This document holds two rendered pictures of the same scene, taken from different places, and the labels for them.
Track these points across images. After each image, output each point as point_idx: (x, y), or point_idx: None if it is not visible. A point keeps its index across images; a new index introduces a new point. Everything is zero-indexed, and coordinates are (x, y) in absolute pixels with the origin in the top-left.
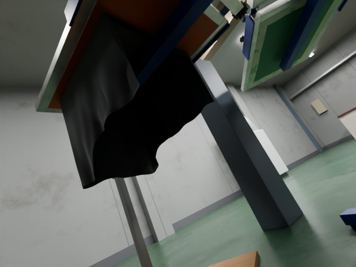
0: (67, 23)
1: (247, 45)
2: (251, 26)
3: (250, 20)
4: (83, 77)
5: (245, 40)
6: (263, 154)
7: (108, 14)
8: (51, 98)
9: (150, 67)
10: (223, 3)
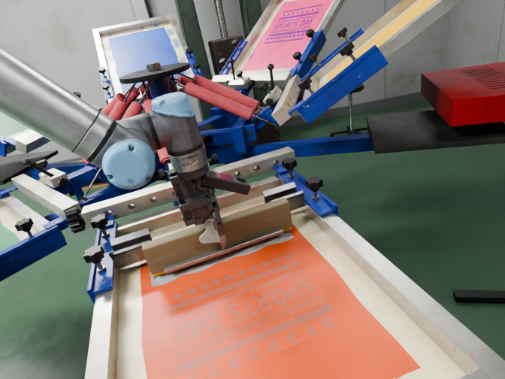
0: (338, 217)
1: (0, 273)
2: (56, 246)
3: (63, 237)
4: None
5: (1, 262)
6: None
7: None
8: (439, 346)
9: None
10: (127, 215)
